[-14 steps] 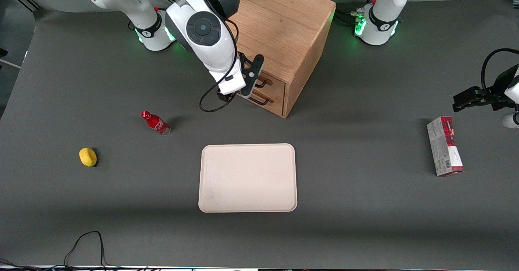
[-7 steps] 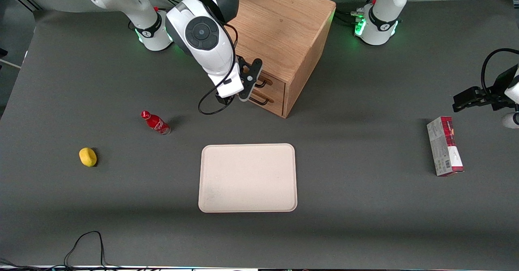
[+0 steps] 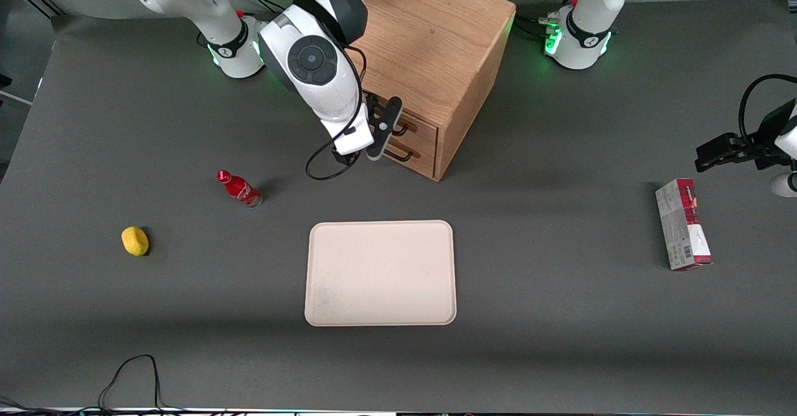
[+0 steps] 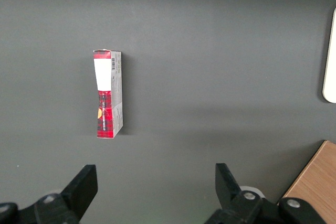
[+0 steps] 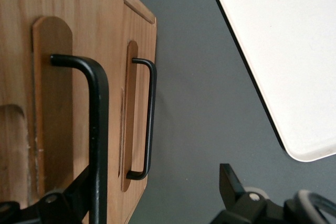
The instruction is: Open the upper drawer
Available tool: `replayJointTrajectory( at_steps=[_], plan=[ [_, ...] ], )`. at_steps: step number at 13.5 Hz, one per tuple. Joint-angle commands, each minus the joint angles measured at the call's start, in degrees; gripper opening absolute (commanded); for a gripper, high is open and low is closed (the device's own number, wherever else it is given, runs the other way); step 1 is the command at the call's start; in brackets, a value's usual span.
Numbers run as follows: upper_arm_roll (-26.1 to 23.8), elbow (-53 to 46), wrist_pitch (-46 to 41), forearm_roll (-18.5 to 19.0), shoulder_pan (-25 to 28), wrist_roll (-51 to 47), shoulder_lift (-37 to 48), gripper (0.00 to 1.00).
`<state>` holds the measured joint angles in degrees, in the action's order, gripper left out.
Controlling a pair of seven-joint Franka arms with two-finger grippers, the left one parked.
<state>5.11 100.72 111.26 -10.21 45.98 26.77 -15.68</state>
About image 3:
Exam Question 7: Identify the yellow lemon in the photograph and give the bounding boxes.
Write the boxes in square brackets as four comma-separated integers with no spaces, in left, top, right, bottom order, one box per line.
[121,226,150,257]

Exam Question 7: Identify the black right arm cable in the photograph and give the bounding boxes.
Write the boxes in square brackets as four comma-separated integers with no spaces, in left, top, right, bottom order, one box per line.
[304,42,368,181]

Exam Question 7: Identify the red plaid carton box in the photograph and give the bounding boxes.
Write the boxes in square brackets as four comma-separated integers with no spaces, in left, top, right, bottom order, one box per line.
[655,178,713,272]

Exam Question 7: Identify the beige rectangular tray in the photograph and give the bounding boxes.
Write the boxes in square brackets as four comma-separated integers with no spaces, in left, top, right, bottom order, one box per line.
[304,220,457,327]

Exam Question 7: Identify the wooden drawer cabinet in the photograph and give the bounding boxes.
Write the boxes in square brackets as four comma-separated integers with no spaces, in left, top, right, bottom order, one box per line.
[349,0,517,182]

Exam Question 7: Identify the red cola bottle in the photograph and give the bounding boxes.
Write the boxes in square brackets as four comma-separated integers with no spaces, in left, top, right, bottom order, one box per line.
[216,169,263,209]

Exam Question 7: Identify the wooden drawer with black handle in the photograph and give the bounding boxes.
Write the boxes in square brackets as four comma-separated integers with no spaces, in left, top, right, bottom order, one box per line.
[389,108,439,153]
[381,137,438,179]

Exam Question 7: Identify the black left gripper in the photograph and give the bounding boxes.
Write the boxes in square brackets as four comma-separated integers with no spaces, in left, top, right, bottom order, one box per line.
[696,100,797,173]

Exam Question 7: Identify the black cable on table edge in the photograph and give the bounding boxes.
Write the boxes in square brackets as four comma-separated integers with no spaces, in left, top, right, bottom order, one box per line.
[98,354,166,414]

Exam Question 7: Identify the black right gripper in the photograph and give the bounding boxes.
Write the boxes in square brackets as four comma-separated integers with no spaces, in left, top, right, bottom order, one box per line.
[363,91,403,160]

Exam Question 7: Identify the black left base cables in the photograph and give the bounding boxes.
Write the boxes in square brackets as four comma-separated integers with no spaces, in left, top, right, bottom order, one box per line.
[514,0,581,38]

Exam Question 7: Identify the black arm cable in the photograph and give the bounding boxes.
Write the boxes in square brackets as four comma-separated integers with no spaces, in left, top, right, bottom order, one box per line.
[304,42,368,181]
[738,73,797,150]

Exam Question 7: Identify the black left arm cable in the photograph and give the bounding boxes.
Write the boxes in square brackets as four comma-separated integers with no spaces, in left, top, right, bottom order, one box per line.
[738,73,797,150]

